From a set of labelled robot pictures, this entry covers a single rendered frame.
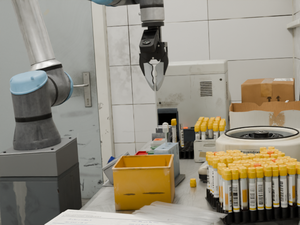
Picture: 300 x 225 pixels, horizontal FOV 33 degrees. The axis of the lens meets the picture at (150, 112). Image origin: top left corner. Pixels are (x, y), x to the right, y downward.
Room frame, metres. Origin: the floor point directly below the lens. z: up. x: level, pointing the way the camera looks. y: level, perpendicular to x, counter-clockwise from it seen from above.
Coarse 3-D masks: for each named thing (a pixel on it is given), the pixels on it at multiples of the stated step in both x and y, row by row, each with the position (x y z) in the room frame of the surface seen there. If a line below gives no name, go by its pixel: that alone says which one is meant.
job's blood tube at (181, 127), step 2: (180, 124) 1.67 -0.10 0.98; (182, 124) 1.68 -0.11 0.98; (180, 126) 1.67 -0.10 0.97; (182, 126) 1.68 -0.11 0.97; (180, 128) 1.67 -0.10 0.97; (182, 128) 1.68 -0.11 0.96; (180, 130) 1.67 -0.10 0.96; (182, 130) 1.67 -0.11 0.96; (180, 132) 1.67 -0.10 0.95; (182, 132) 1.67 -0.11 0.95; (180, 134) 1.67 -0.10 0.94; (182, 134) 1.67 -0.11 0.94; (180, 136) 1.67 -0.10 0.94; (182, 136) 1.67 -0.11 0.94; (180, 138) 1.68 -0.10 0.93; (182, 138) 1.67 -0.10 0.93; (180, 140) 1.68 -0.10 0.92; (182, 140) 1.67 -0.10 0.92; (180, 142) 1.68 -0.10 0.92; (182, 142) 1.67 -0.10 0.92; (180, 144) 1.68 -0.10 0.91; (182, 144) 1.67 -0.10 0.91; (180, 146) 1.68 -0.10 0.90; (182, 146) 1.67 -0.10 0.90
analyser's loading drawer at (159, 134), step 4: (156, 128) 1.83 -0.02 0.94; (160, 128) 1.83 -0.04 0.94; (156, 132) 1.83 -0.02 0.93; (160, 132) 1.83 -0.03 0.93; (168, 132) 1.82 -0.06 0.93; (152, 136) 1.78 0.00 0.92; (156, 136) 1.78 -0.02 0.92; (160, 136) 1.77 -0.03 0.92; (164, 136) 1.77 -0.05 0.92; (168, 136) 1.77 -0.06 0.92; (152, 140) 1.78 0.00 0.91; (168, 140) 1.77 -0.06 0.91
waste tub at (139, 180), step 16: (128, 160) 1.23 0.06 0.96; (144, 160) 1.23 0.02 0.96; (160, 160) 1.23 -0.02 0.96; (128, 176) 1.11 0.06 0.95; (144, 176) 1.10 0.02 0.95; (160, 176) 1.10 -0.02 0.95; (128, 192) 1.11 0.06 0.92; (144, 192) 1.10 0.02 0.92; (160, 192) 1.10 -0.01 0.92; (128, 208) 1.11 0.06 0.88
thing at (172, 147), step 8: (168, 144) 1.35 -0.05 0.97; (176, 144) 1.35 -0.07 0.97; (160, 152) 1.29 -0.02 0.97; (168, 152) 1.28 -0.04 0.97; (176, 152) 1.35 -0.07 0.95; (176, 160) 1.35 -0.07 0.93; (176, 168) 1.34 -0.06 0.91; (176, 176) 1.34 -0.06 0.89; (184, 176) 1.36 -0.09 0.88; (176, 184) 1.28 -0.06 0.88
